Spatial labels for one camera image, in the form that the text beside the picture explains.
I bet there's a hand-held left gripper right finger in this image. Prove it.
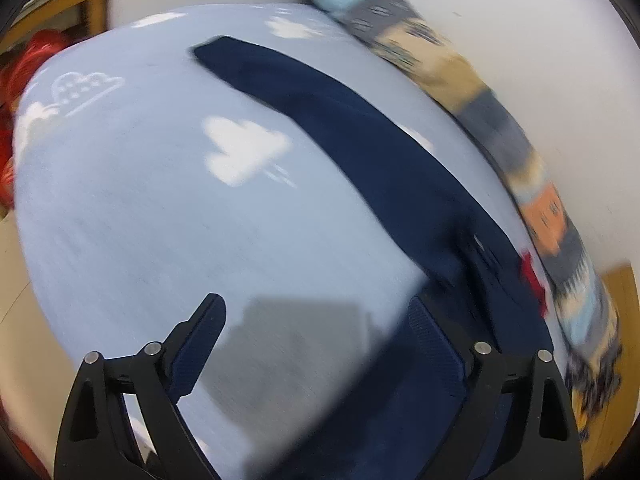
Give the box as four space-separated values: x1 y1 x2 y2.
407 296 585 480

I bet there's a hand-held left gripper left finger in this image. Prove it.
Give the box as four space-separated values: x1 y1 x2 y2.
54 292 228 480

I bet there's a navy jacket with grey stripe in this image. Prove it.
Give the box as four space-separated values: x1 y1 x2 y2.
192 35 556 480

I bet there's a red fabric piece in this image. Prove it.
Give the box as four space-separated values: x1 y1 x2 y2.
519 250 549 317

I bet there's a light blue cloud-print bedsheet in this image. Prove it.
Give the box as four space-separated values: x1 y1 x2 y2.
10 2 576 480

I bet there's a long patchwork pillow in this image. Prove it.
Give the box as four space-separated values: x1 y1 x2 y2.
297 0 623 441

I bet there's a red cloth pile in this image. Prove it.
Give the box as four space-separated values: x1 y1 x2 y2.
0 30 66 206

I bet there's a wooden furniture frame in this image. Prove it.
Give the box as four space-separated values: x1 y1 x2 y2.
5 0 113 51

